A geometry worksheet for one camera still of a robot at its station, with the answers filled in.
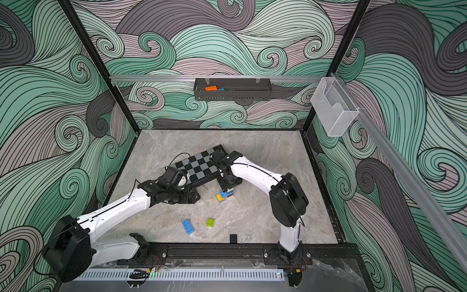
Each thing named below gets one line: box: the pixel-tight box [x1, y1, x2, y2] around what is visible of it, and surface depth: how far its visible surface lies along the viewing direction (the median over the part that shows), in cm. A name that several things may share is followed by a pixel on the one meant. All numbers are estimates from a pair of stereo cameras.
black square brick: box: [229, 233, 238, 244], surface depth 78 cm
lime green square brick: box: [206, 217, 215, 228], surface depth 83 cm
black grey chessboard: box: [170, 144, 227, 187], surface depth 100 cm
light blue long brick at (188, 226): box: [182, 219, 195, 235], surface depth 82 cm
